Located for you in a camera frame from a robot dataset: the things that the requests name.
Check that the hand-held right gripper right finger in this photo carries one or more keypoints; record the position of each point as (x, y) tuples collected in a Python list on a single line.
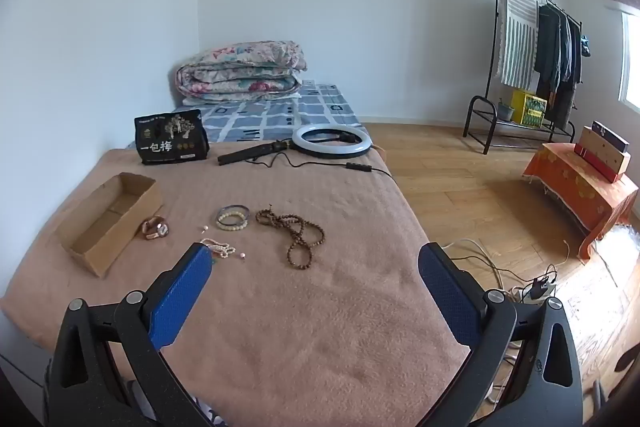
[(450, 297)]

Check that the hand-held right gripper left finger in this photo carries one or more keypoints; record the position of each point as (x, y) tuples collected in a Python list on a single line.
[(180, 292)]

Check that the cardboard box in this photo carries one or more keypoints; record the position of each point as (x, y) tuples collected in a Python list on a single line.
[(107, 219)]

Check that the blue bangle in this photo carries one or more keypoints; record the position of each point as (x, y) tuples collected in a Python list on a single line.
[(239, 208)]

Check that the white power strip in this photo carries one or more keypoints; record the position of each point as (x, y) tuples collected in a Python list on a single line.
[(522, 294)]

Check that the black charger plug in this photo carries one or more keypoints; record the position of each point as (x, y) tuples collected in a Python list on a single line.
[(540, 288)]

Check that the brown blanket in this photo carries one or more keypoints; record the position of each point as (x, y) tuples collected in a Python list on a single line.
[(310, 307)]

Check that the black folded tripod stand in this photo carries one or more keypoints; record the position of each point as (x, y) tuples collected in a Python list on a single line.
[(245, 154)]

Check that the black printed snack bag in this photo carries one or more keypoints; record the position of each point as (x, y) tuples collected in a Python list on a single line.
[(170, 139)]

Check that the orange cloth covered table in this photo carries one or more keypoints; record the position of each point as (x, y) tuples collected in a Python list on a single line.
[(570, 187)]

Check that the black metal clothes rack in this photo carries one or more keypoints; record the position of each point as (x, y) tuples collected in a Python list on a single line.
[(477, 107)]

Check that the white pillow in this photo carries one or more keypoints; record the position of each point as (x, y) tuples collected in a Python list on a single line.
[(200, 101)]

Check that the yellow box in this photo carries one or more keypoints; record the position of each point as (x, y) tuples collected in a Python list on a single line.
[(529, 107)]

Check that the blue patterned bedsheet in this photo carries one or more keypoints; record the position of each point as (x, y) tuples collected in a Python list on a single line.
[(280, 112)]

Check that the boxes on orange table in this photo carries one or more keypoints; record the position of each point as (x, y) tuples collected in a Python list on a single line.
[(602, 157)]

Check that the dark blue gift box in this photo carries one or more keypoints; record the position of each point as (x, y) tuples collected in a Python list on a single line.
[(610, 136)]

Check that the folded floral quilt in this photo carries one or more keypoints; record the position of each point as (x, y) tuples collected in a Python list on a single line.
[(240, 72)]

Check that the dark hanging clothes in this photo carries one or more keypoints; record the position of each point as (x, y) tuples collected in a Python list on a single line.
[(552, 52)]

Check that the striped hanging towel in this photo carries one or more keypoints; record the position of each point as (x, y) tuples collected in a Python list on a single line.
[(517, 32)]

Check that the window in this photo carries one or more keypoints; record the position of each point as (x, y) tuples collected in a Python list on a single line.
[(631, 62)]

